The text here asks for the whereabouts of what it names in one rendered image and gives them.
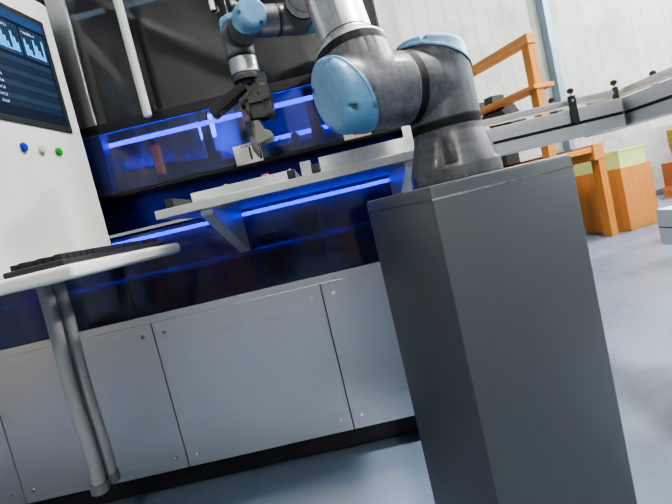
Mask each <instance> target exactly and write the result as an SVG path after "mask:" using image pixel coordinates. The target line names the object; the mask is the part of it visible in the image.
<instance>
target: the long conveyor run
mask: <svg viewBox="0 0 672 504"><path fill-rule="evenodd" d="M671 77H672V67H669V68H667V69H665V70H662V71H660V72H658V73H656V71H655V70H653V71H650V73H649V77H646V78H644V79H642V80H639V81H637V82H635V83H632V84H630V85H628V86H626V87H623V88H621V89H619V90H618V87H616V86H615V85H616V84H617V80H612V81H611V82H610V85H611V86H613V88H612V89H611V90H612V91H613V95H612V96H608V97H604V98H602V100H599V101H595V102H591V103H587V106H588V105H592V104H596V103H600V102H604V101H609V100H613V99H617V98H622V97H623V98H622V100H623V105H624V111H625V116H626V122H627V125H626V126H622V127H619V128H616V129H612V130H609V131H606V132H602V133H597V134H593V135H589V136H585V138H587V137H591V136H595V135H600V134H604V133H608V132H612V131H616V130H620V129H623V128H627V127H630V126H633V125H637V124H640V123H644V122H647V121H651V120H654V119H657V118H661V117H664V116H668V115H671V114H672V78H671ZM669 78H671V79H669ZM666 79H668V80H666ZM664 80H666V81H664ZM661 81H663V82H661ZM659 82H661V83H659ZM649 86H651V87H649ZM646 87H648V88H646ZM644 88H646V89H644ZM642 89H643V90H642ZM639 90H641V91H639ZM637 91H638V92H637ZM634 92H636V93H634ZM632 93H633V94H632ZM629 94H631V95H629ZM627 95H628V96H627ZM624 96H626V97H624Z"/></svg>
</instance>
